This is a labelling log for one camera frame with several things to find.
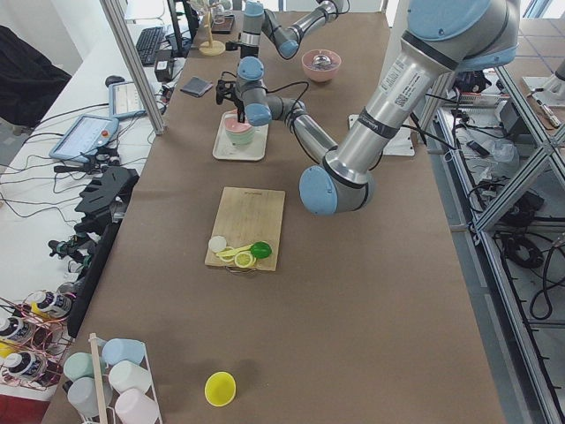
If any white plastic cup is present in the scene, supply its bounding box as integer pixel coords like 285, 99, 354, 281
109, 360, 152, 393

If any green plastic cup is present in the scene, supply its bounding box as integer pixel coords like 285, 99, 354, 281
63, 352, 94, 382

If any cream rectangular tray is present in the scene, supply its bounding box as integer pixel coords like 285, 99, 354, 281
212, 110, 268, 162

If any blue plastic cup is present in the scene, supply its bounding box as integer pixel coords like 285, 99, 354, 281
102, 338, 145, 366

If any grey folded cloth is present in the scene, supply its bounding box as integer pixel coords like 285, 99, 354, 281
180, 76, 214, 98

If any green bowl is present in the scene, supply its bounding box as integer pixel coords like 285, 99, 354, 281
225, 127, 255, 146

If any toy lemon slice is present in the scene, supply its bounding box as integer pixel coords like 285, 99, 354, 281
233, 251, 256, 269

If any large pink bowl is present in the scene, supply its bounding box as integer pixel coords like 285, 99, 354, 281
301, 49, 342, 83

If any copper wire bottle basket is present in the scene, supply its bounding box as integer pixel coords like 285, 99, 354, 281
1, 290, 75, 391

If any wooden mug tree stand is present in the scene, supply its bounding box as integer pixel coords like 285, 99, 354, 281
191, 0, 229, 57

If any blue teach pendant tablet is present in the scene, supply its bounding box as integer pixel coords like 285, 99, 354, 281
49, 114, 119, 163

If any black power adapter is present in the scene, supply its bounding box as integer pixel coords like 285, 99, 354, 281
154, 49, 175, 82

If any black slotted rack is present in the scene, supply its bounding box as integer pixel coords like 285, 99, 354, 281
67, 166, 139, 338

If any yellow plastic cup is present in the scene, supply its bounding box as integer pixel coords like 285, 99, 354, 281
204, 371, 237, 407

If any grey plastic cup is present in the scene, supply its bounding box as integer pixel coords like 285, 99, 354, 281
67, 376, 99, 417

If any white round toy slice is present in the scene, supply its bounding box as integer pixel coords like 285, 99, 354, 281
207, 235, 228, 254

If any small pink bowl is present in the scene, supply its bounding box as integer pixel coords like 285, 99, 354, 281
224, 118, 252, 134

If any aluminium frame post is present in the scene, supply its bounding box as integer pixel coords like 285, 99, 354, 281
99, 0, 165, 136

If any white wire cup rack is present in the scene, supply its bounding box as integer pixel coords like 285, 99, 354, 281
88, 333, 163, 423

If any black keyboard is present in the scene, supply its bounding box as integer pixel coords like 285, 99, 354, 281
135, 26, 165, 67

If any green toy lime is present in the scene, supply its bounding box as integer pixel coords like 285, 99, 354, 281
250, 241, 273, 259

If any bamboo cutting board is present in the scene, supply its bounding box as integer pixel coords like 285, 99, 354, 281
210, 186, 286, 271

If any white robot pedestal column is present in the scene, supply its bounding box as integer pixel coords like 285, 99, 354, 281
348, 0, 416, 157

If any pink plastic cup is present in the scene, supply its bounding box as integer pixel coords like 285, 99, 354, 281
115, 388, 159, 424

